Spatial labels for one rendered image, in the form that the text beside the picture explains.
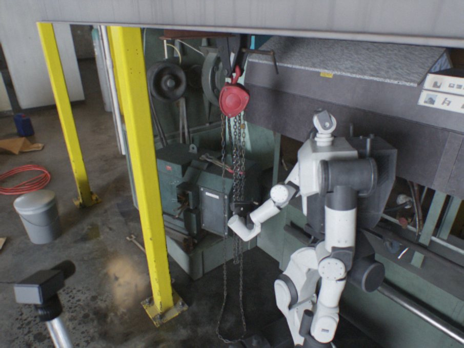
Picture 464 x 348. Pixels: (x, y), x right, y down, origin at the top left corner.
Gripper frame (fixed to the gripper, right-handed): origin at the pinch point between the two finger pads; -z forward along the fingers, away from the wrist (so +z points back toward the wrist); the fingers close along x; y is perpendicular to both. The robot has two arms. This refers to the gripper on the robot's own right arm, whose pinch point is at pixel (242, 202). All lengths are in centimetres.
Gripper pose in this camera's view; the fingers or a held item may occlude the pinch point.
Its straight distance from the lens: 166.4
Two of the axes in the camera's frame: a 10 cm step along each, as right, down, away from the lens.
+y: 0.0, -8.9, -4.5
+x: 10.0, 0.2, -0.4
